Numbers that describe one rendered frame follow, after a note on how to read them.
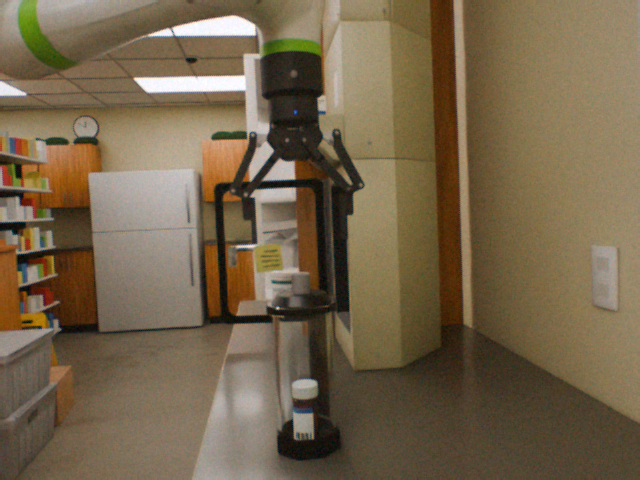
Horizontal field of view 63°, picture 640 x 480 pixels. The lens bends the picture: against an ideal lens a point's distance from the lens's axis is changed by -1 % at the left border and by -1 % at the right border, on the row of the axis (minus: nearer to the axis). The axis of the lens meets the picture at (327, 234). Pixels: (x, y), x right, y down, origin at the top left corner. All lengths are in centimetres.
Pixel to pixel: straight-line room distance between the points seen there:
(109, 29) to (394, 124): 62
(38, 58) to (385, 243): 74
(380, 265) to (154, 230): 510
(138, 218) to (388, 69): 518
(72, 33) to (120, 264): 546
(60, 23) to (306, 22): 35
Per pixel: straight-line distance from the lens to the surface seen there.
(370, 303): 118
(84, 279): 653
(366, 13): 124
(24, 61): 96
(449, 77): 165
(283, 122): 78
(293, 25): 79
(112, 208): 625
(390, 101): 119
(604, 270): 107
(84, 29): 86
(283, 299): 78
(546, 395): 110
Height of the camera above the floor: 131
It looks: 3 degrees down
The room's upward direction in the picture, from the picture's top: 2 degrees counter-clockwise
